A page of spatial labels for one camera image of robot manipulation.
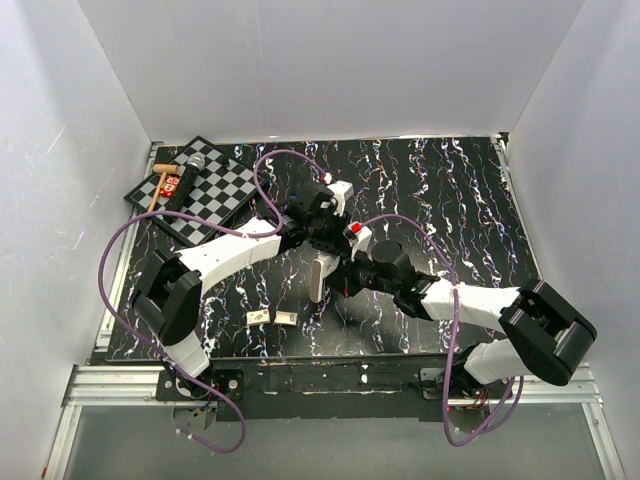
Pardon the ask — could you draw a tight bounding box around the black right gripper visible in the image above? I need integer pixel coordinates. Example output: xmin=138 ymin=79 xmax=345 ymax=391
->
xmin=321 ymin=246 xmax=397 ymax=298

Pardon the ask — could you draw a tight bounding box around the white stapler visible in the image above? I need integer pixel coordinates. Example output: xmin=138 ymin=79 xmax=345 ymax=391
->
xmin=309 ymin=252 xmax=340 ymax=303

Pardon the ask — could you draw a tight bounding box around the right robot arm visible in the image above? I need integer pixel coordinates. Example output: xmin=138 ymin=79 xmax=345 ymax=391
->
xmin=325 ymin=241 xmax=597 ymax=398

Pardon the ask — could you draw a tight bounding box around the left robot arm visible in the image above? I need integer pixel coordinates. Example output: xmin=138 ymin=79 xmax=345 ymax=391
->
xmin=132 ymin=181 xmax=353 ymax=400

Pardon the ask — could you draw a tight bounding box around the right staple box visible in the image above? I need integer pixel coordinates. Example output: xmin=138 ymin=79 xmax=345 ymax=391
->
xmin=274 ymin=311 xmax=298 ymax=326

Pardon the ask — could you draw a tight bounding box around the staple box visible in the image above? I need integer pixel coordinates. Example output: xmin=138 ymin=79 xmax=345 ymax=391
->
xmin=274 ymin=311 xmax=298 ymax=326
xmin=246 ymin=309 xmax=271 ymax=327

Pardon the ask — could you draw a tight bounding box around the left staple box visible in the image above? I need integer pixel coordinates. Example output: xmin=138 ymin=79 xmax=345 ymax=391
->
xmin=246 ymin=309 xmax=271 ymax=327

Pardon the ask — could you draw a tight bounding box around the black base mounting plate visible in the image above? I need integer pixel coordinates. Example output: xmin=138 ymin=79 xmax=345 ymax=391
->
xmin=154 ymin=354 xmax=506 ymax=424

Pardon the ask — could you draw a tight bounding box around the black white chessboard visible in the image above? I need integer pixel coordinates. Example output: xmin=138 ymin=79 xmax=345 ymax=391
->
xmin=153 ymin=136 xmax=257 ymax=247

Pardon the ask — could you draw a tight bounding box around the black microphone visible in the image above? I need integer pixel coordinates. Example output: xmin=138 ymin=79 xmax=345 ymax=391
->
xmin=164 ymin=153 xmax=206 ymax=212

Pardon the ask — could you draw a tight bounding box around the red toy block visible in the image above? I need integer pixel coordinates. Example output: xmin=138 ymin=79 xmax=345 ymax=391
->
xmin=159 ymin=175 xmax=180 ymax=198

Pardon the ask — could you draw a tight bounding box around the wooden mallet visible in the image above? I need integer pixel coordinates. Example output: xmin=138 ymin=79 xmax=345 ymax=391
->
xmin=147 ymin=164 xmax=179 ymax=212

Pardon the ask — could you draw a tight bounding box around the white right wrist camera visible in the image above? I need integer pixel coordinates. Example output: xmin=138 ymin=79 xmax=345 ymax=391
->
xmin=344 ymin=222 xmax=372 ymax=261

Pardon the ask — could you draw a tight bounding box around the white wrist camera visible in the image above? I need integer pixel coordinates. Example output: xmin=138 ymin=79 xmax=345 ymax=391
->
xmin=344 ymin=222 xmax=372 ymax=261
xmin=328 ymin=181 xmax=354 ymax=216

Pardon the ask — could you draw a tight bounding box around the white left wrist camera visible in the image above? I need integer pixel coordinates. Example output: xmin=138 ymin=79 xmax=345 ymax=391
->
xmin=328 ymin=181 xmax=354 ymax=216

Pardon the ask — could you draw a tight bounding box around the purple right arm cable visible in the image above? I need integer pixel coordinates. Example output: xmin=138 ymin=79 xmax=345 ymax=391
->
xmin=349 ymin=214 xmax=525 ymax=447

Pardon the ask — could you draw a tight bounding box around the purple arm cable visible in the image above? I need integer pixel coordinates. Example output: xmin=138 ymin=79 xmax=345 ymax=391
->
xmin=98 ymin=149 xmax=336 ymax=454
xmin=349 ymin=214 xmax=525 ymax=447

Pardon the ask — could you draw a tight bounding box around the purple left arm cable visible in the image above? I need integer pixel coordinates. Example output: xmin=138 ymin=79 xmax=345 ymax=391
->
xmin=98 ymin=149 xmax=336 ymax=454

